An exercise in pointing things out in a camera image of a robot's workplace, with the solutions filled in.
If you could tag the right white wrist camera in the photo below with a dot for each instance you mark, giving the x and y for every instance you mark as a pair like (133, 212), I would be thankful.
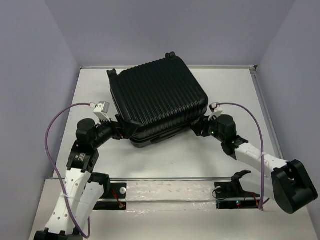
(216, 111)

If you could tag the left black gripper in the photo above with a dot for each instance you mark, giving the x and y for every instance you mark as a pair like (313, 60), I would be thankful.
(123, 129)

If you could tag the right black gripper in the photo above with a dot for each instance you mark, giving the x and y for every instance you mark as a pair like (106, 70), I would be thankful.
(201, 124)

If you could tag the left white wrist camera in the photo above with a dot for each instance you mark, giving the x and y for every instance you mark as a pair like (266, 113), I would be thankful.
(100, 110)

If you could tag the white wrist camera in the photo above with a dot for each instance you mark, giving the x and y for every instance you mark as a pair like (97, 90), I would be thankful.
(216, 111)
(100, 110)

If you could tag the metal table edge rail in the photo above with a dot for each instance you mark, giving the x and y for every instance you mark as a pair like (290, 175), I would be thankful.
(265, 112)

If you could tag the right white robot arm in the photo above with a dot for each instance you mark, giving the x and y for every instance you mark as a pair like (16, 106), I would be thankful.
(292, 187)

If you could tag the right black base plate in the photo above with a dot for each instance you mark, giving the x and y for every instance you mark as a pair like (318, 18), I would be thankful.
(231, 197)

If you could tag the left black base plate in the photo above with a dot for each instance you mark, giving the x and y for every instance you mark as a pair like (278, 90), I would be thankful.
(115, 199)

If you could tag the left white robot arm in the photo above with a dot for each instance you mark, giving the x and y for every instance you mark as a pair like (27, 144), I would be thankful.
(81, 186)

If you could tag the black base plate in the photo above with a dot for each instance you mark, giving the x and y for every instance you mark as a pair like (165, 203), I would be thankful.
(115, 199)
(231, 197)

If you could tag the black hard-shell suitcase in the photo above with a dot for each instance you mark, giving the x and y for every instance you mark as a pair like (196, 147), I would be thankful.
(163, 97)

